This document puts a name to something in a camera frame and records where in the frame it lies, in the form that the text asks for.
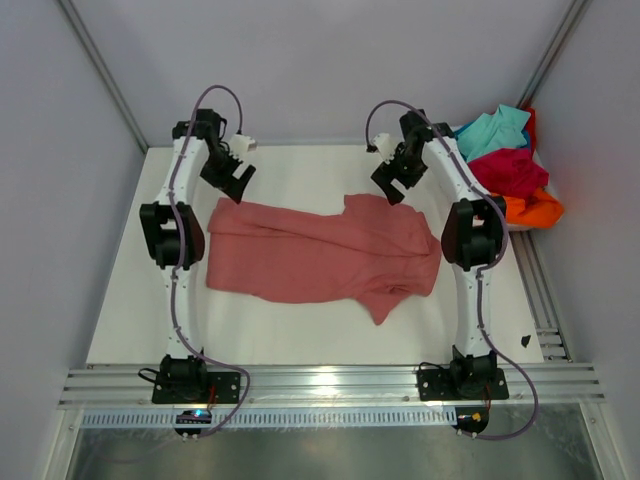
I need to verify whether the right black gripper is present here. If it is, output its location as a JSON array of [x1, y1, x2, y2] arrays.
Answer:
[[370, 142, 428, 205]]

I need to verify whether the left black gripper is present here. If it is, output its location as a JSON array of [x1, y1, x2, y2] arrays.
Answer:
[[199, 143, 255, 203]]

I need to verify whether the salmon pink t shirt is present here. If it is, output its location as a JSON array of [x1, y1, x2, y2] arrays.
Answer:
[[206, 194, 442, 325]]

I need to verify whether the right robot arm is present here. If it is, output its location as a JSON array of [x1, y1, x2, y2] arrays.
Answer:
[[366, 107, 508, 401]]

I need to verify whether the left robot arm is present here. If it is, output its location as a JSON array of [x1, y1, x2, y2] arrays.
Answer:
[[139, 108, 256, 405]]

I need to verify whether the crimson red t shirt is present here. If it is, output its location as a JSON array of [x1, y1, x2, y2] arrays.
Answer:
[[468, 148, 549, 199]]

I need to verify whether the teal t shirt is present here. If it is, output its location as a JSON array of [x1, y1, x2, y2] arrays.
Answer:
[[454, 104, 531, 162]]

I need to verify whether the white plastic bin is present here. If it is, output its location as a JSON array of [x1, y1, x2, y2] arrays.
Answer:
[[507, 151, 543, 233]]

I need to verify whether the red t shirt in bin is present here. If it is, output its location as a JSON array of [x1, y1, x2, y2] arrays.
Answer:
[[523, 107, 537, 153]]

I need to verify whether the orange t shirt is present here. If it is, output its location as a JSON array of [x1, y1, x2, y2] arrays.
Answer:
[[504, 188, 565, 229]]

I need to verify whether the left black controller board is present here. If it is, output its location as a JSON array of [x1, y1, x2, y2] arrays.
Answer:
[[173, 408, 212, 437]]

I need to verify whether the black controller board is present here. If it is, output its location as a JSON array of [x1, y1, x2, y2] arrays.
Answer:
[[453, 406, 489, 436], [173, 408, 212, 437]]

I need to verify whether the right black controller board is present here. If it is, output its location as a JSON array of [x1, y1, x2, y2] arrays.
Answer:
[[453, 406, 489, 436]]

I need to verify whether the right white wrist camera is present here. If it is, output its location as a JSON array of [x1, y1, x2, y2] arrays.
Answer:
[[366, 133, 400, 163]]

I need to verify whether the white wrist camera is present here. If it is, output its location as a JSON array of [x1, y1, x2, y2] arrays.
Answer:
[[366, 133, 400, 163], [228, 133, 258, 161]]

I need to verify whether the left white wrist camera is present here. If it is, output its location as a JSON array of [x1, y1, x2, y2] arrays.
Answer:
[[228, 133, 258, 161]]

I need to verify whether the left corner aluminium post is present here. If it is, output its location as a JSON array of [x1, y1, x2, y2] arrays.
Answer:
[[54, 0, 150, 154]]

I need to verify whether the corner aluminium post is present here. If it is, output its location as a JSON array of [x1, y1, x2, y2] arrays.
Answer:
[[54, 0, 150, 154], [517, 0, 592, 109]]

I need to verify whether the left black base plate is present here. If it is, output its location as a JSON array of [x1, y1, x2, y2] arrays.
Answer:
[[151, 372, 241, 405]]

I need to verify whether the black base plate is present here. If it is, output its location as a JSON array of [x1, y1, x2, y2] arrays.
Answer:
[[151, 372, 241, 405], [416, 362, 510, 401]]

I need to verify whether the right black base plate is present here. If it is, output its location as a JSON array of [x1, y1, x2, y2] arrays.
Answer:
[[416, 362, 510, 401]]

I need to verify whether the right side aluminium rail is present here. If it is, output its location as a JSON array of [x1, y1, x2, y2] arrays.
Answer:
[[510, 231, 573, 363]]

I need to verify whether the aluminium rail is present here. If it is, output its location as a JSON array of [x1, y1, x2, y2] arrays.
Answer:
[[58, 362, 605, 409], [510, 231, 573, 363]]

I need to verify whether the right corner aluminium post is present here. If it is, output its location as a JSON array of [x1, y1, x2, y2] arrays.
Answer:
[[517, 0, 592, 109]]

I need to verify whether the slotted grey cable duct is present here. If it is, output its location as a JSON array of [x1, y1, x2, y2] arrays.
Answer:
[[80, 405, 455, 429]]

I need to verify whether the aluminium front rail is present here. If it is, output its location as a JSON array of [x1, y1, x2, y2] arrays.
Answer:
[[58, 362, 605, 409]]

